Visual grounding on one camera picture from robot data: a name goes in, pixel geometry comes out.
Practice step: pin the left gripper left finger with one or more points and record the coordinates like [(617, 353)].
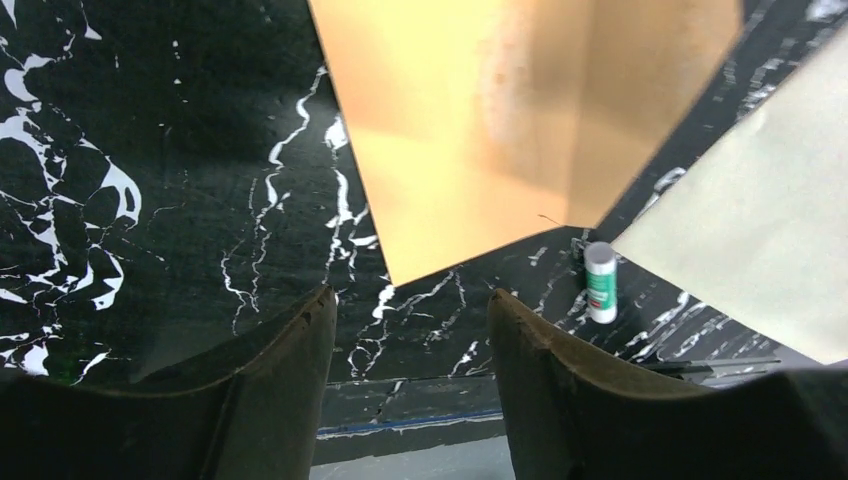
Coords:
[(247, 409)]

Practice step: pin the orange paper envelope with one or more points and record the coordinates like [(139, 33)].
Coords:
[(475, 124)]

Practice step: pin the green white glue stick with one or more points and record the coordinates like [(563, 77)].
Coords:
[(600, 263)]

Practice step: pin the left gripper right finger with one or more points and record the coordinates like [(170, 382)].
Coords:
[(574, 411)]

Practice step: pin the beige ornate letter sheet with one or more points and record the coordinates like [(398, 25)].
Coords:
[(757, 227)]

